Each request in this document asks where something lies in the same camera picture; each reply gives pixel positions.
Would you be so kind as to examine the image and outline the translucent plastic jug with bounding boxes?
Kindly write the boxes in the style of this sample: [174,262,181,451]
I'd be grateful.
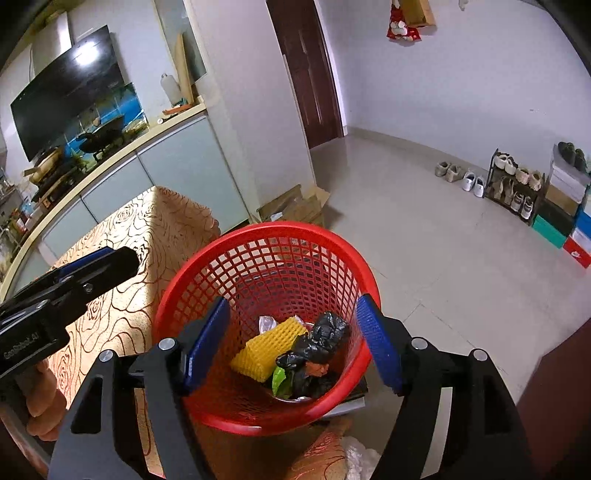
[160,73,182,108]

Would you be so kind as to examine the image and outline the black range hood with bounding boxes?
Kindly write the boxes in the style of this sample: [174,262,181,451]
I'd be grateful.
[10,11,127,162]

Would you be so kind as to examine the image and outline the bright green wrapper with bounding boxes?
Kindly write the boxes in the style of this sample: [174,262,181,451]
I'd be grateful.
[271,367,291,398]

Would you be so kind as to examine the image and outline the metal spice rack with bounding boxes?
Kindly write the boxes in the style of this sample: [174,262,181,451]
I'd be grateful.
[0,175,28,245]

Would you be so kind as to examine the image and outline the black gas stove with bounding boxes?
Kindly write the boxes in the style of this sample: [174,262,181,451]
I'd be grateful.
[30,138,148,204]

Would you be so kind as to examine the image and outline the black storage box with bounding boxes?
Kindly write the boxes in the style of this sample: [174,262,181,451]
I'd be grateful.
[323,376,370,418]

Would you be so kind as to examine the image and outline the beige kitchen countertop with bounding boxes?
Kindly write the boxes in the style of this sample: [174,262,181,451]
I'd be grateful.
[0,99,207,296]

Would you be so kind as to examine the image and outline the red plastic basket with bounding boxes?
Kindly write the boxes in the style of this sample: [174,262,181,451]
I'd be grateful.
[152,222,382,437]

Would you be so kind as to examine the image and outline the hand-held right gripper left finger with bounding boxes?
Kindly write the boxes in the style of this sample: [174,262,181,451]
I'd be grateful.
[48,296,232,480]

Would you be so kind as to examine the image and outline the rows of assorted shoes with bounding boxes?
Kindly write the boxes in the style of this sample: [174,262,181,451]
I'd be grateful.
[487,152,544,220]

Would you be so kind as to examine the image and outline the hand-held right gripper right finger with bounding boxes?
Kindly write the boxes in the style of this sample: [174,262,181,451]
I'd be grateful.
[355,293,539,480]

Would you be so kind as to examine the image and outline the frosted glass panel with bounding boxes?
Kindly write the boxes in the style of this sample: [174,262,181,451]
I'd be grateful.
[152,0,207,84]

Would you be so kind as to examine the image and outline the yellow foam fruit net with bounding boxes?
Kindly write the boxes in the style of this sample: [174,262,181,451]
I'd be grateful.
[229,316,308,383]

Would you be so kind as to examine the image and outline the dark brown door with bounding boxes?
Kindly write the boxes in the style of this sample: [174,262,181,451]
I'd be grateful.
[265,0,345,149]

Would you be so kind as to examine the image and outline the red hanging ornament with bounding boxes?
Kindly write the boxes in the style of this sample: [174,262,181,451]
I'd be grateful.
[387,2,422,43]

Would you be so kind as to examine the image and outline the person's left hand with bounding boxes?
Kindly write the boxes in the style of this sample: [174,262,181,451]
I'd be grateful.
[23,357,70,442]

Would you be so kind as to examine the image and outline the rose-patterned tablecloth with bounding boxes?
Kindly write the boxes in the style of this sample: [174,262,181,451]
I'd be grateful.
[44,186,352,480]

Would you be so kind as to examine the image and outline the grey kitchen cabinet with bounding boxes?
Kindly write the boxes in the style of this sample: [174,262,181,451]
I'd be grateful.
[39,113,252,268]

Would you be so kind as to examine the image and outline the black wok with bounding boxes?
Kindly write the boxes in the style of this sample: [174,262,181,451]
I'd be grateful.
[76,115,126,155]

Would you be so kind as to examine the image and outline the brown paper bag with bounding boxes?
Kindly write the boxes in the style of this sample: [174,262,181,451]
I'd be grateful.
[401,0,437,27]

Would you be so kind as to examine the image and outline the wooden cutting board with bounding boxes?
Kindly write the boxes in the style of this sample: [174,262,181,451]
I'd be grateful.
[174,33,195,106]

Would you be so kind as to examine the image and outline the tan cooking pot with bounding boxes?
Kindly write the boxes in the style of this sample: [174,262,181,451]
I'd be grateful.
[23,148,65,183]

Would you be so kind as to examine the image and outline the white fluffy cushion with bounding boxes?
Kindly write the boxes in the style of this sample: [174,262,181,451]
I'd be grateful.
[342,436,382,480]

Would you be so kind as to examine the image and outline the black shoe rack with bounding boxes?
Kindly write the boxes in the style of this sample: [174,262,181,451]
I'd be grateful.
[485,148,546,227]

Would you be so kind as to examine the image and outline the cardboard box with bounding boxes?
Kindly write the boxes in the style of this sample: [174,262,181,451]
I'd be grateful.
[256,185,331,229]

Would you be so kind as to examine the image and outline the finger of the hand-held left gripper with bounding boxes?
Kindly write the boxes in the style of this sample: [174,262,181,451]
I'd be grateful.
[0,247,140,333]
[47,246,116,282]

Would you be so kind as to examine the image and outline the stack of shoe boxes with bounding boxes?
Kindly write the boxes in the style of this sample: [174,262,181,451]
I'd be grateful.
[531,145,591,268]

